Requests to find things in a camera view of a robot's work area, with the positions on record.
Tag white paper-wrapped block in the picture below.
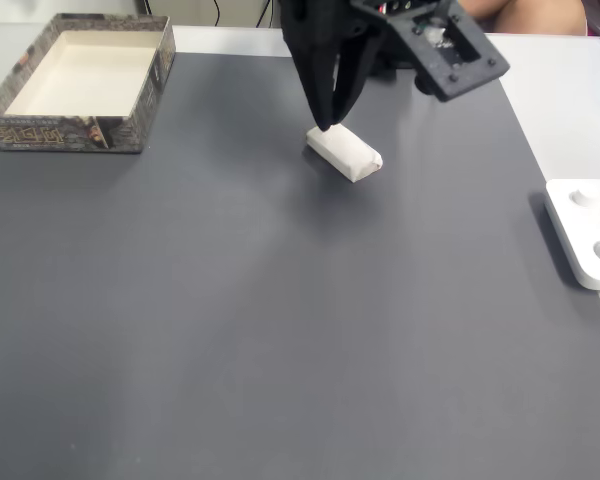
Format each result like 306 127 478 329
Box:
305 124 385 184

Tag printed cardboard box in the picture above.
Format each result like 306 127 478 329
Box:
0 13 177 155

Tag dark grey mat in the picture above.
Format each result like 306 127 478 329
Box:
0 49 600 480

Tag white device with round buttons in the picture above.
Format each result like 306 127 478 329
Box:
544 178 600 292

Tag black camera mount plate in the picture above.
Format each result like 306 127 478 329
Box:
349 0 511 104

